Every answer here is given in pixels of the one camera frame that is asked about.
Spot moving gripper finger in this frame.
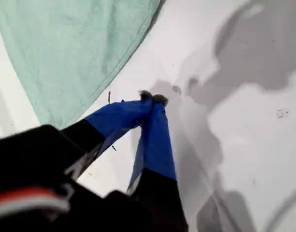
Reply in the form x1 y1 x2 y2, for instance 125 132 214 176
127 94 189 232

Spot pale green T-shirt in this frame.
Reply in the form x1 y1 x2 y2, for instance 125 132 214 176
0 0 167 129

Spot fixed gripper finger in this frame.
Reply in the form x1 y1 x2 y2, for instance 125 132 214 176
62 90 154 181

